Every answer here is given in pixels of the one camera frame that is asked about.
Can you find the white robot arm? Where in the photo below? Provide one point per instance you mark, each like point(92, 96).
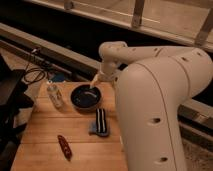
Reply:
point(151, 82)

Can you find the dark blue ceramic bowl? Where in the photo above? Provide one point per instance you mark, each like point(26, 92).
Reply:
point(84, 97)

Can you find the black equipment at left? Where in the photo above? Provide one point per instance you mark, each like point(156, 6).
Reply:
point(12, 99)

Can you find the blue object behind table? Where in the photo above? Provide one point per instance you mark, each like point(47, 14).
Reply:
point(58, 78)

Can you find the clear plastic bottle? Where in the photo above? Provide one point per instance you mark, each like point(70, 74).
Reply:
point(54, 94)

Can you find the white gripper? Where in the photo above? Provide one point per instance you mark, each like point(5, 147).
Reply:
point(107, 73)

